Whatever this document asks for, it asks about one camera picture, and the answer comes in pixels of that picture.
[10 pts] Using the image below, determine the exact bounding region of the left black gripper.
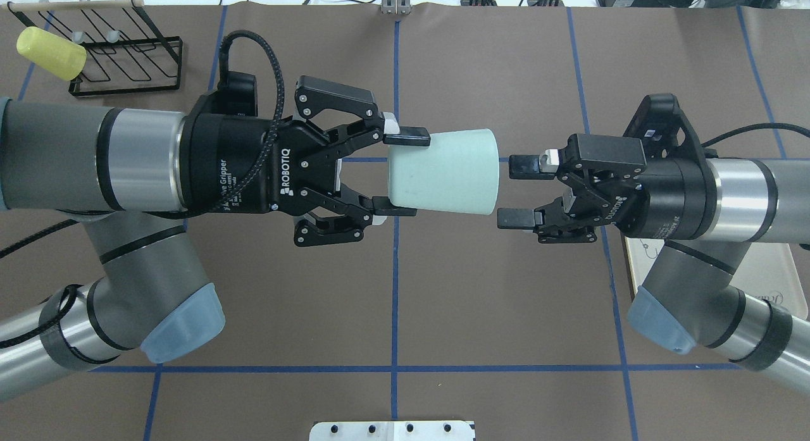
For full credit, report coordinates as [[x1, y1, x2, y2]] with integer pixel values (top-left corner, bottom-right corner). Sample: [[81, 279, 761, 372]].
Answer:
[[180, 75, 431, 247]]

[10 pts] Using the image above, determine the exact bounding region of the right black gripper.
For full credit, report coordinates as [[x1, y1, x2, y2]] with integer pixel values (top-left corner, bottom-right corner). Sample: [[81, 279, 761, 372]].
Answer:
[[497, 134, 714, 244]]

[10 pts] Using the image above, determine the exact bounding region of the green cup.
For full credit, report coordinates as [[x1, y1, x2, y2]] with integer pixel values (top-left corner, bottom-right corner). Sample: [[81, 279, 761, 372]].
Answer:
[[388, 129, 500, 215]]

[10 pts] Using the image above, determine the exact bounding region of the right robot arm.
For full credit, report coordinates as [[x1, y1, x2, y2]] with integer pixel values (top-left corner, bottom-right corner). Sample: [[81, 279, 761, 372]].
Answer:
[[497, 129, 808, 387]]

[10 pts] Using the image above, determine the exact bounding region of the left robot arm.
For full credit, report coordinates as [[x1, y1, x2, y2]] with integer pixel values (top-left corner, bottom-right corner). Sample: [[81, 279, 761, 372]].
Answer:
[[2, 71, 433, 401]]

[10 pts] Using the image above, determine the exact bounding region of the yellow cup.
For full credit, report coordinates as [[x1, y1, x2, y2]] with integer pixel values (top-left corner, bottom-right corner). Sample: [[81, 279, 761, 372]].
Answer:
[[16, 27, 87, 81]]

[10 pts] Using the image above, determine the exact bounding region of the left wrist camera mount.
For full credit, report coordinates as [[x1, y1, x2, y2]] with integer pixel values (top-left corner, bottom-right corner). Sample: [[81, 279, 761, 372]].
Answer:
[[216, 71, 258, 117]]

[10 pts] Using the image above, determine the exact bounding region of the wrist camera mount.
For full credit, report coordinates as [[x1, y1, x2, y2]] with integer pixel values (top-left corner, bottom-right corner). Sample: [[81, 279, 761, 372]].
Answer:
[[622, 93, 706, 162], [216, 71, 258, 117]]

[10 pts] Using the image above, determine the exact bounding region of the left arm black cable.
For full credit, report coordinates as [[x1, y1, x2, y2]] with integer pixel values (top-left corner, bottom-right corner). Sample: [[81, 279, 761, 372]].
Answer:
[[0, 30, 284, 259]]

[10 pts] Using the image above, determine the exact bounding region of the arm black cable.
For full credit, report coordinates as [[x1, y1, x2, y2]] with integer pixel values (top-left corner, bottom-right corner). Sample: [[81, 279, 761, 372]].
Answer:
[[0, 30, 284, 259], [700, 122, 810, 148]]

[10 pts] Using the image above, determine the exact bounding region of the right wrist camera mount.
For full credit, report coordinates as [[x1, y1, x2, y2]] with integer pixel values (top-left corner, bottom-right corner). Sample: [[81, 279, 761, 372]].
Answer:
[[622, 93, 706, 162]]

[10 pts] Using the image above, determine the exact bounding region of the black wire cup rack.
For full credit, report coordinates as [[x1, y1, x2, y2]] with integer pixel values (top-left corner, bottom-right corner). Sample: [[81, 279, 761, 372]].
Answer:
[[2, 0, 184, 97]]

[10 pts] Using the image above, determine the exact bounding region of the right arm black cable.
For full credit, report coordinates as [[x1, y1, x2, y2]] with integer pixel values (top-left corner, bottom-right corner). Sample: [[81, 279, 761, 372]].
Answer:
[[700, 122, 810, 148]]

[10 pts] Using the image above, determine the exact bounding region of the white camera pillar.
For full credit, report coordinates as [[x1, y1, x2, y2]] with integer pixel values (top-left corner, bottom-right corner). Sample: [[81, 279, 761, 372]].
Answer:
[[309, 420, 477, 440]]

